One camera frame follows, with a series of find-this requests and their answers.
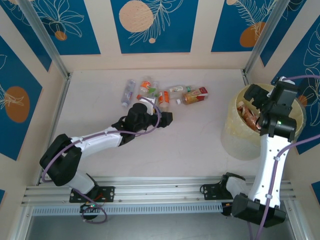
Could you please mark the clear bottle purple label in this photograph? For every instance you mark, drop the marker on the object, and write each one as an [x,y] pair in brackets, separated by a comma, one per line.
[129,90]

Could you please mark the tea bottle orange white label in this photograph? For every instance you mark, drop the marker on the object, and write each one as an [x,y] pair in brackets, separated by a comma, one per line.
[163,98]

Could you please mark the cola bottle red label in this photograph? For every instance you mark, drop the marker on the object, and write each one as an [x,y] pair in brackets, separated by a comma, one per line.
[247,116]

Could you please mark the white label bottle green cap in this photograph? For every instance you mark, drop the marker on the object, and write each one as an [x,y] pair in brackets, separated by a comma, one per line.
[177,89]

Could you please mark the amber tea bottle red label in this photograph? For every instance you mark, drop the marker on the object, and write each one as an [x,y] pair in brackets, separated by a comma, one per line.
[196,95]

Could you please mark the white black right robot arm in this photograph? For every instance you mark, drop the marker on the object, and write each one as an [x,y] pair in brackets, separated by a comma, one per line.
[267,162]

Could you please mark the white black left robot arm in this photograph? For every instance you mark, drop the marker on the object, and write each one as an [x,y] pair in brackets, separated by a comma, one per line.
[100,140]

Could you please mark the pale yellow round bin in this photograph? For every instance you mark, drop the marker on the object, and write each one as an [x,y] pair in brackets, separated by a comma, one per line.
[235,145]

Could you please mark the small circuit board green light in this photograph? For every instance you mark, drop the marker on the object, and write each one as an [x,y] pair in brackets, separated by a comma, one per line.
[227,211]
[90,207]

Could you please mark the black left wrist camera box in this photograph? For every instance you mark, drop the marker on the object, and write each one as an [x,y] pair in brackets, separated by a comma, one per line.
[166,120]

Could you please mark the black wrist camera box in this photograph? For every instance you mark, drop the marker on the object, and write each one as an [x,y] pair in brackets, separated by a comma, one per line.
[166,120]
[253,92]

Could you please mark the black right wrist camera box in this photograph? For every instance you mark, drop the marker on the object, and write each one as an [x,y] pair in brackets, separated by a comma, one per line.
[253,92]

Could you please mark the aluminium table edge rail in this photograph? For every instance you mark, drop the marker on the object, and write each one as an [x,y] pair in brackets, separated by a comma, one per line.
[245,77]
[60,107]

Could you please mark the blue floral wall panel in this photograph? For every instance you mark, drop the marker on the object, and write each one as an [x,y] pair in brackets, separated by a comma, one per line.
[175,37]
[75,37]
[25,37]
[225,30]
[300,62]
[15,75]
[287,25]

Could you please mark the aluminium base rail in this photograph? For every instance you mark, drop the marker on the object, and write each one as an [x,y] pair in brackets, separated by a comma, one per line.
[155,190]

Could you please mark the aluminium frame post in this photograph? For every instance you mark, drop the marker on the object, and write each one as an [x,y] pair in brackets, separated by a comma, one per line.
[45,37]
[265,32]

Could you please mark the aluminium frame bar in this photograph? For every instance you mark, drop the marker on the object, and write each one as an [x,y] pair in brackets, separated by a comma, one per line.
[21,222]
[297,225]

